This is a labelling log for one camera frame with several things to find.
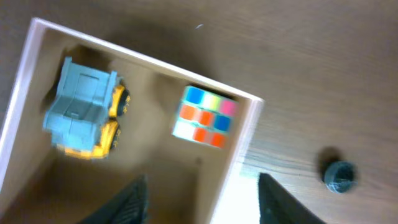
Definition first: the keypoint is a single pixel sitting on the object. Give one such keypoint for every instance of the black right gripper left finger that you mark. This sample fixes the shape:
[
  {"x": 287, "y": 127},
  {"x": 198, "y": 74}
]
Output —
[{"x": 127, "y": 207}]

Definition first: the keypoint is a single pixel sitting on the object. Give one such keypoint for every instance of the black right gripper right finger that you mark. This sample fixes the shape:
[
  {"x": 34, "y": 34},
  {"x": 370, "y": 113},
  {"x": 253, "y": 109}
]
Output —
[{"x": 277, "y": 205}]

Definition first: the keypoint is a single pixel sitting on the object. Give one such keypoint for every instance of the small black round cap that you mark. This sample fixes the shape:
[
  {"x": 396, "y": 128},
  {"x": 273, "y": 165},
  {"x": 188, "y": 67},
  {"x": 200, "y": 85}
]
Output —
[{"x": 340, "y": 177}]

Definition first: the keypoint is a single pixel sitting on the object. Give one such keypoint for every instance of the yellow grey toy dump truck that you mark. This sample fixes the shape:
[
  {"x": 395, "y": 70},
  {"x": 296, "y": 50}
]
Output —
[{"x": 82, "y": 120}]

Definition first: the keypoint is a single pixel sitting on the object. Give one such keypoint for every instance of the colourful puzzle cube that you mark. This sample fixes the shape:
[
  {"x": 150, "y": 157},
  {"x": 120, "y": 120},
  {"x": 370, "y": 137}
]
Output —
[{"x": 204, "y": 117}]

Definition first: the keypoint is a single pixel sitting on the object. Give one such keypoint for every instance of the open white cardboard box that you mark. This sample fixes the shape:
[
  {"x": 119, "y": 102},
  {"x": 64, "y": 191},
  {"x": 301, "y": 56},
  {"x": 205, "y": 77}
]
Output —
[{"x": 187, "y": 181}]

